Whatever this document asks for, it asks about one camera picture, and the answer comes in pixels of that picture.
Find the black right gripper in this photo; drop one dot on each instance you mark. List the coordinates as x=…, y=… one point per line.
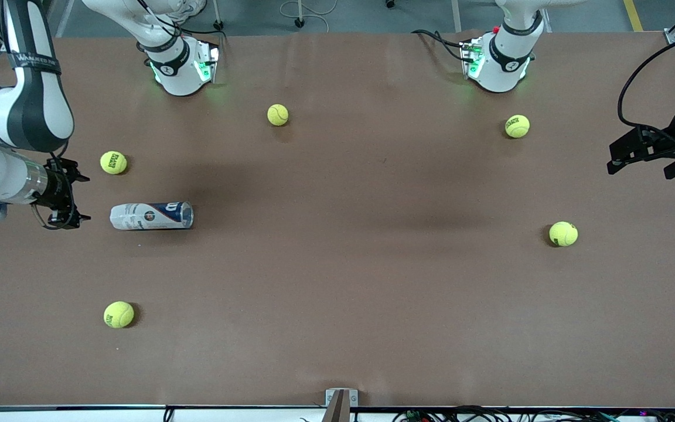
x=54, y=189

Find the white blue tennis can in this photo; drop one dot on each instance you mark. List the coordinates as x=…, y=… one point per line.
x=150, y=215

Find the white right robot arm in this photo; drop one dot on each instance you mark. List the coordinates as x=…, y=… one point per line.
x=38, y=117

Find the yellow tennis ball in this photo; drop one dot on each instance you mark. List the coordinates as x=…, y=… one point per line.
x=278, y=115
x=563, y=233
x=118, y=315
x=517, y=126
x=113, y=162

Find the silver table edge rail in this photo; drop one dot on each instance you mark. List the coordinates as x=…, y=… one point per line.
x=79, y=415

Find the aluminium post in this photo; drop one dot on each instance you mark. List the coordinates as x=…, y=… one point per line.
x=337, y=411

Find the grey metal bracket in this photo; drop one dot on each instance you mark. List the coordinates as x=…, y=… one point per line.
x=354, y=397

